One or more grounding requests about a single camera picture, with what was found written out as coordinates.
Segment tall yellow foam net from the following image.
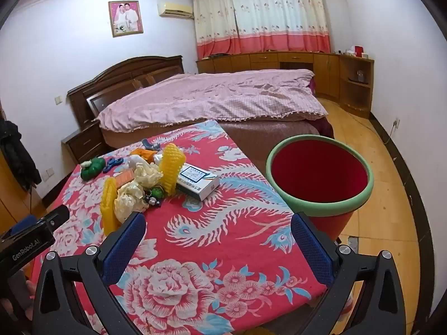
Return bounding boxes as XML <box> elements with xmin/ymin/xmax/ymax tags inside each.
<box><xmin>160</xmin><ymin>143</ymin><xmax>185</xmax><ymax>196</ymax></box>

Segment dark wooden nightstand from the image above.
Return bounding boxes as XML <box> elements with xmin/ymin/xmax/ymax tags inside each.
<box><xmin>61</xmin><ymin>121</ymin><xmax>105</xmax><ymax>164</ymax></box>

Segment dark wooden headboard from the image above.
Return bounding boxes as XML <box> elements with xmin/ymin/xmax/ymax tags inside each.
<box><xmin>66</xmin><ymin>55</ymin><xmax>185</xmax><ymax>130</ymax></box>

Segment brown bed mattress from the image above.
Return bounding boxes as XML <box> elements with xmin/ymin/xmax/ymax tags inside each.
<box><xmin>101</xmin><ymin>117</ymin><xmax>334</xmax><ymax>173</ymax></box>

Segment red floral table cloth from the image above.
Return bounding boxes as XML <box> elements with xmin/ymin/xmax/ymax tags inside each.
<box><xmin>26</xmin><ymin>120</ymin><xmax>329</xmax><ymax>335</ymax></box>

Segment pink quilt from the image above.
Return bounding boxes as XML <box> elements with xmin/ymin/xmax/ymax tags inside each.
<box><xmin>96</xmin><ymin>69</ymin><xmax>329</xmax><ymax>134</ymax></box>

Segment small green toy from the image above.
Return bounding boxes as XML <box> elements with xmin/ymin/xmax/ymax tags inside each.
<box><xmin>145</xmin><ymin>186</ymin><xmax>165</xmax><ymax>207</ymax></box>

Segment red bin with green rim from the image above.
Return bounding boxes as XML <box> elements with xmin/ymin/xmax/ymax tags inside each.
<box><xmin>265</xmin><ymin>135</ymin><xmax>375</xmax><ymax>243</ymax></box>

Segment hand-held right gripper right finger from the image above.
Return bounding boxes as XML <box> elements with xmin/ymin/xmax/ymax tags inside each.
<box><xmin>291</xmin><ymin>212</ymin><xmax>407</xmax><ymax>335</ymax></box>

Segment white medicine box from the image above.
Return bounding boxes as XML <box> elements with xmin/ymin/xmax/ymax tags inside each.
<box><xmin>175</xmin><ymin>163</ymin><xmax>220</xmax><ymax>202</ymax></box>

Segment framed wall photo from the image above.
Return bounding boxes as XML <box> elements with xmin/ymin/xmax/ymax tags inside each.
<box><xmin>108</xmin><ymin>1</ymin><xmax>144</xmax><ymax>37</ymax></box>

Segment long wooden cabinet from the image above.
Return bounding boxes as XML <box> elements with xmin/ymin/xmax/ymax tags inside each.
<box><xmin>196</xmin><ymin>52</ymin><xmax>341</xmax><ymax>102</ymax></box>

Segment white crumpled tissue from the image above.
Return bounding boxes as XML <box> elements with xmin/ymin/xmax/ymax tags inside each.
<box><xmin>127</xmin><ymin>155</ymin><xmax>154</xmax><ymax>170</ymax></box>

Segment dark hanging coat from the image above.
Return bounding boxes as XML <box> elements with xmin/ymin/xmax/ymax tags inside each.
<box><xmin>0</xmin><ymin>119</ymin><xmax>42</xmax><ymax>189</ymax></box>

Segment thin power cable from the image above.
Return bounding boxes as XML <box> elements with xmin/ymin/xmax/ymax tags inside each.
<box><xmin>349</xmin><ymin>112</ymin><xmax>399</xmax><ymax>145</ymax></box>

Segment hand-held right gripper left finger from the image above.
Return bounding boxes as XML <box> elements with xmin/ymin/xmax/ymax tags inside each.
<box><xmin>33</xmin><ymin>212</ymin><xmax>146</xmax><ymax>335</ymax></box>

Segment wooden wardrobe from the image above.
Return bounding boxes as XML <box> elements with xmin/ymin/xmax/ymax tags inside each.
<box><xmin>0</xmin><ymin>154</ymin><xmax>47</xmax><ymax>231</ymax></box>

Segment blue fidget spinner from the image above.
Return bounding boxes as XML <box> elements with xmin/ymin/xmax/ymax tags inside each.
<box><xmin>103</xmin><ymin>157</ymin><xmax>124</xmax><ymax>173</ymax></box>

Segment wall air conditioner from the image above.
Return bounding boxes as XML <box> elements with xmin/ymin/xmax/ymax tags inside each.
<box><xmin>157</xmin><ymin>2</ymin><xmax>194</xmax><ymax>19</ymax></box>

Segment wooden corner shelf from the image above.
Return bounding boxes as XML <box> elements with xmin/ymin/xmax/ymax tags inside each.
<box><xmin>339</xmin><ymin>54</ymin><xmax>375</xmax><ymax>119</ymax></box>

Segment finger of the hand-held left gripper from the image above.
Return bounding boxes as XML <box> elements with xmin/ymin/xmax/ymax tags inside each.
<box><xmin>44</xmin><ymin>204</ymin><xmax>70</xmax><ymax>230</ymax></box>

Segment green clover toy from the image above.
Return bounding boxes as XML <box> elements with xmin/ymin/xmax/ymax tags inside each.
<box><xmin>80</xmin><ymin>157</ymin><xmax>106</xmax><ymax>181</ymax></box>

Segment cream paper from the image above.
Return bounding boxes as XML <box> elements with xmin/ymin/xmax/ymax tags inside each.
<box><xmin>115</xmin><ymin>181</ymin><xmax>149</xmax><ymax>224</ymax></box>
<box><xmin>134</xmin><ymin>163</ymin><xmax>163</xmax><ymax>189</ymax></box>

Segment cream and red curtains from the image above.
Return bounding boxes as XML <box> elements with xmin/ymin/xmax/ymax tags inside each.
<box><xmin>192</xmin><ymin>0</ymin><xmax>332</xmax><ymax>60</ymax></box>

